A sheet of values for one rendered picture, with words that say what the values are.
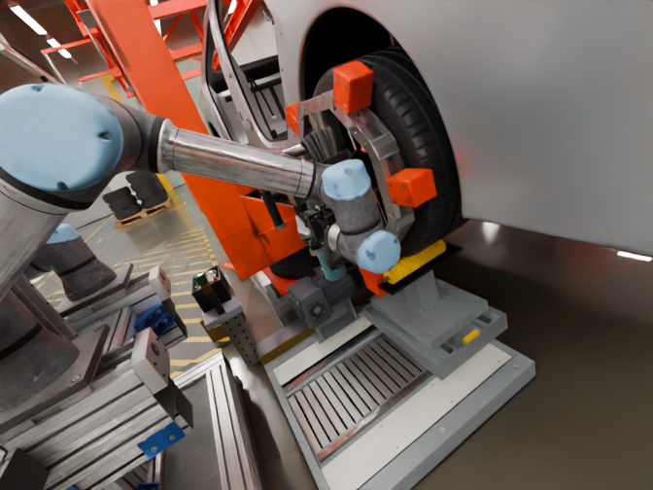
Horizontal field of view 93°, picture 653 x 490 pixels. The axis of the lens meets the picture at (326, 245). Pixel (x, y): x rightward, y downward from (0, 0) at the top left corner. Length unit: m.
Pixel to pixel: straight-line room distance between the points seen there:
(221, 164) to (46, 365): 0.52
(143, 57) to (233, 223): 0.65
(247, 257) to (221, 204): 0.26
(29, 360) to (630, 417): 1.52
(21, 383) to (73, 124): 0.52
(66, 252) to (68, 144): 0.81
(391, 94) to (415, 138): 0.12
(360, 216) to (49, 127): 0.41
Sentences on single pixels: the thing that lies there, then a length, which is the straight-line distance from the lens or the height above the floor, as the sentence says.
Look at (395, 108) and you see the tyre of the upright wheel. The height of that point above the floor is 1.03.
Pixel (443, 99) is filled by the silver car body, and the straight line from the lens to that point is 0.75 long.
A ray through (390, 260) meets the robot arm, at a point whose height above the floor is 0.84.
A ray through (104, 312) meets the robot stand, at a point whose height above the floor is 0.74.
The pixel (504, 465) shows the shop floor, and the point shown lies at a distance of 1.26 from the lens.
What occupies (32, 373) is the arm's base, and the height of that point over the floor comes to 0.85.
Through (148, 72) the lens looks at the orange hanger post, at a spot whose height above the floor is 1.39.
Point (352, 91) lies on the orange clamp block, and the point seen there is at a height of 1.10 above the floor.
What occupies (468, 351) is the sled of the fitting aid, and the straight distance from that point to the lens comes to 1.34.
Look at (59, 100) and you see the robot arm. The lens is 0.48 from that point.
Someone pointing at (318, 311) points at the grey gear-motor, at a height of 0.31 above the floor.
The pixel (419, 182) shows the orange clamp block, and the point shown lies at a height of 0.87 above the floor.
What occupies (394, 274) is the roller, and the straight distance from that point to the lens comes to 1.08.
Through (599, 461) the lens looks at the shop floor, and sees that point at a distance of 1.30.
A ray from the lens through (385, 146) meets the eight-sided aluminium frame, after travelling 0.82.
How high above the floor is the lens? 1.11
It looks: 24 degrees down
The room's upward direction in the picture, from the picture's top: 21 degrees counter-clockwise
